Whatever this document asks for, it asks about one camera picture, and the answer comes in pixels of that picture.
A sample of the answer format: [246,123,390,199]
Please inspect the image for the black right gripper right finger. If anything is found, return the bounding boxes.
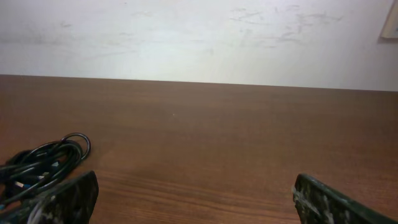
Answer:
[292,174,397,224]

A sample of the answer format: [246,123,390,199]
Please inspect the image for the black thin USB cable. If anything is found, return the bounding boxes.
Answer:
[0,161,63,209]

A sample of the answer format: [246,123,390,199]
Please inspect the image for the beige wall fixture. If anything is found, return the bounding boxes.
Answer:
[380,0,397,39]

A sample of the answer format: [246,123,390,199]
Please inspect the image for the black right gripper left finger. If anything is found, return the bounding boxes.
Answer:
[0,170,100,224]

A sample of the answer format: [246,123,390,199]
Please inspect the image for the black thick cable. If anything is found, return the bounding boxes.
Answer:
[0,133,91,187]

